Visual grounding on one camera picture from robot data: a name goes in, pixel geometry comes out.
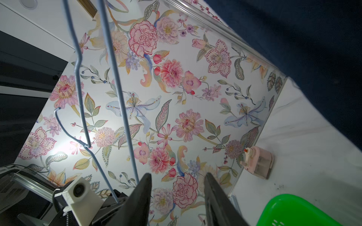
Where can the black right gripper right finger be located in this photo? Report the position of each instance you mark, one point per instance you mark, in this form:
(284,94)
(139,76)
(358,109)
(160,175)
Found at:
(219,209)

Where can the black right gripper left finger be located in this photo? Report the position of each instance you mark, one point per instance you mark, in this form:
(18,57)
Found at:
(135,212)

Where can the navy blue shorts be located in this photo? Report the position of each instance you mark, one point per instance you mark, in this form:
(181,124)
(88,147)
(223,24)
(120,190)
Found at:
(318,44)

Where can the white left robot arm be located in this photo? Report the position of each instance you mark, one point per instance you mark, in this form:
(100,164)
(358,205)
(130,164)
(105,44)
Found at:
(109,208)

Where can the pink small toy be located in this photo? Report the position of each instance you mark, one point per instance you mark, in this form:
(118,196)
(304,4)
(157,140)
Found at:
(257,161)

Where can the green plastic basket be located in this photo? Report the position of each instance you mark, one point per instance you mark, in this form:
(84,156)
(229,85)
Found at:
(291,210)

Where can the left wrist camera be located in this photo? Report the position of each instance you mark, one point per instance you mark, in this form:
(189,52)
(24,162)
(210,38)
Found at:
(78,198)

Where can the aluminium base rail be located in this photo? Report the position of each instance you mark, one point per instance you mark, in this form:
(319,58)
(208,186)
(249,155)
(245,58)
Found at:
(17,181)

